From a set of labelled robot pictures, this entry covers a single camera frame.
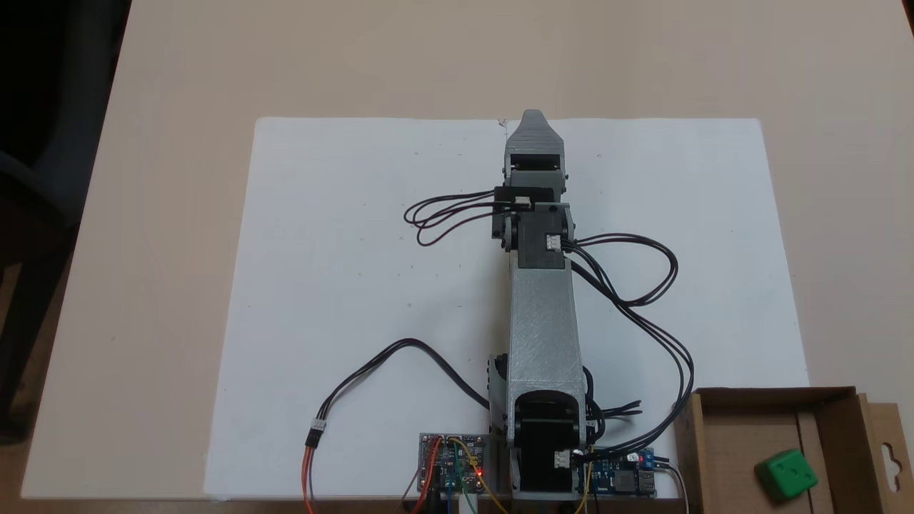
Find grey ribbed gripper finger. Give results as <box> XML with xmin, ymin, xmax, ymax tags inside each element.
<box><xmin>505</xmin><ymin>110</ymin><xmax>566</xmax><ymax>157</ymax></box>

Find green dice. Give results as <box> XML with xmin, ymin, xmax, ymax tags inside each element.
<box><xmin>755</xmin><ymin>448</ymin><xmax>820</xmax><ymax>501</ymax></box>

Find white paper sheet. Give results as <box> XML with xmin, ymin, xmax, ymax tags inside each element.
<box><xmin>204</xmin><ymin>118</ymin><xmax>512</xmax><ymax>499</ymax></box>
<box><xmin>504</xmin><ymin>118</ymin><xmax>810</xmax><ymax>499</ymax></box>

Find motor driver circuit board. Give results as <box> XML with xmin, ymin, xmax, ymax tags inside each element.
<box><xmin>418</xmin><ymin>432</ymin><xmax>493</xmax><ymax>495</ymax></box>

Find blue power converter board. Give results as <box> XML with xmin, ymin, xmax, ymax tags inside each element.
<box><xmin>586</xmin><ymin>447</ymin><xmax>657</xmax><ymax>498</ymax></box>

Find brown cardboard box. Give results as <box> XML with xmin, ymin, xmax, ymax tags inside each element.
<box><xmin>671</xmin><ymin>386</ymin><xmax>914</xmax><ymax>514</ymax></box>

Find black wrist loop cable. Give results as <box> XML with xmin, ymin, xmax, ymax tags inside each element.
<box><xmin>403</xmin><ymin>188</ymin><xmax>533</xmax><ymax>248</ymax></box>

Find long black looping cable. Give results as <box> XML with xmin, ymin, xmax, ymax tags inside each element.
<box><xmin>563</xmin><ymin>233</ymin><xmax>695</xmax><ymax>463</ymax></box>

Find black and orange cable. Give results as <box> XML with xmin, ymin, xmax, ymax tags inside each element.
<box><xmin>301</xmin><ymin>338</ymin><xmax>491</xmax><ymax>514</ymax></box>

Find yellow wire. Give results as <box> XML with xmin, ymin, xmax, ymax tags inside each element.
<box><xmin>448</xmin><ymin>437</ymin><xmax>509</xmax><ymax>514</ymax></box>

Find red wire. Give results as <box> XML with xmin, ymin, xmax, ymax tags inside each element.
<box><xmin>413</xmin><ymin>438</ymin><xmax>442</xmax><ymax>514</ymax></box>

